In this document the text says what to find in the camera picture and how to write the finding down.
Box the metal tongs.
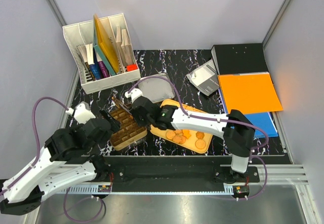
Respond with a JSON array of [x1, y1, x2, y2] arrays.
[[112, 97, 131, 115]]

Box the brown compartment cookie box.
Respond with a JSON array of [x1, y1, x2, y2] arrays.
[[109, 108, 147, 151]]

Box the yellow cookie tray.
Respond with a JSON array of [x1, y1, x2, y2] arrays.
[[149, 99, 213, 154]]

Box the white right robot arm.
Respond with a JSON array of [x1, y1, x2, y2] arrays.
[[130, 95, 255, 182]]

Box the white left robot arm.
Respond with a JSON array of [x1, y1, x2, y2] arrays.
[[1, 110, 120, 215]]

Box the silver tin lid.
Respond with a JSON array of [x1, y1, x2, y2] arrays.
[[138, 78, 175, 103]]

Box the round tan biscuit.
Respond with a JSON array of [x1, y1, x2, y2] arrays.
[[195, 139, 206, 150]]

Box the grey booklet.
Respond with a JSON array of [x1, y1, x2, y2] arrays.
[[186, 59, 220, 96]]

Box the white file organizer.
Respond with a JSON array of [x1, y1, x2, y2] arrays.
[[62, 14, 141, 94]]

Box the yellow folder in organizer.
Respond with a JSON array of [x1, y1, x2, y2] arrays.
[[93, 14, 119, 76]]

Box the black binder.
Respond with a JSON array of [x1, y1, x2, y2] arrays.
[[211, 43, 269, 75]]

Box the orange folder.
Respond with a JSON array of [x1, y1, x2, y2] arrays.
[[218, 72, 283, 114]]

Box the blue folder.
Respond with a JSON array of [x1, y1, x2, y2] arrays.
[[245, 112, 278, 137]]

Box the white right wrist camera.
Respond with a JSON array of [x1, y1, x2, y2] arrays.
[[125, 88, 143, 103]]

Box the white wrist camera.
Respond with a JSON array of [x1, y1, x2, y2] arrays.
[[73, 102, 96, 124], [125, 88, 143, 103]]

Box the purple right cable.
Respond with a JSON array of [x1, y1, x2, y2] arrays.
[[129, 76, 269, 201]]

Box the purple cable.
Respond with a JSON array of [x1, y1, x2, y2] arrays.
[[0, 96, 106, 221], [129, 76, 269, 201]]

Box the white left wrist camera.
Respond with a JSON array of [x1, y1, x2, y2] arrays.
[[73, 102, 96, 124]]

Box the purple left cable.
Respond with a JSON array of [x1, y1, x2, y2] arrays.
[[0, 96, 106, 221]]

